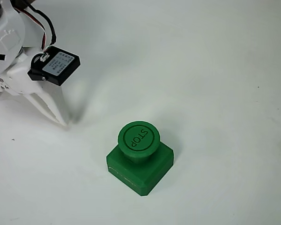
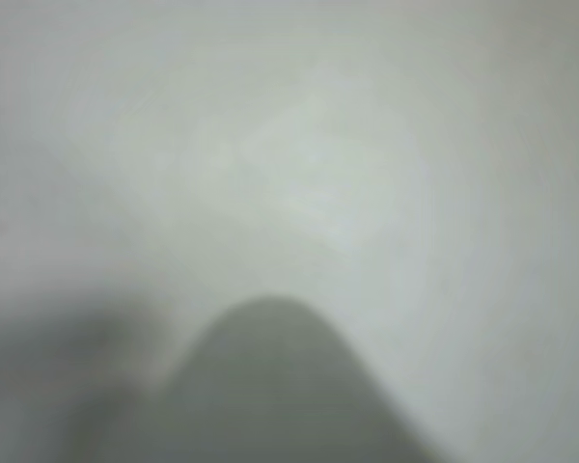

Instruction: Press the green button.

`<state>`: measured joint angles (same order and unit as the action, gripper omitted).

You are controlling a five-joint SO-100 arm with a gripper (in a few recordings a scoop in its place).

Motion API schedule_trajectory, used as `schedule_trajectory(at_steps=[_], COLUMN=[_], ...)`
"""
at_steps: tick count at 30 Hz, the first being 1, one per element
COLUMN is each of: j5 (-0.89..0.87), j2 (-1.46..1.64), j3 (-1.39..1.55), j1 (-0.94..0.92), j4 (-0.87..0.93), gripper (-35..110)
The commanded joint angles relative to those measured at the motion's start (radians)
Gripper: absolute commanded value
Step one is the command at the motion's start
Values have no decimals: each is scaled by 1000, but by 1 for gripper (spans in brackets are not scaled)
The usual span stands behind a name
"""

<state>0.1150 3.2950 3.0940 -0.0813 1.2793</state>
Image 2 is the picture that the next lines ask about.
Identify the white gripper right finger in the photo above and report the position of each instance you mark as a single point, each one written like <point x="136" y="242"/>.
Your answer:
<point x="289" y="386"/>

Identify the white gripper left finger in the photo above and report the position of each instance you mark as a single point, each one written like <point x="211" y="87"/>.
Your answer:
<point x="43" y="366"/>

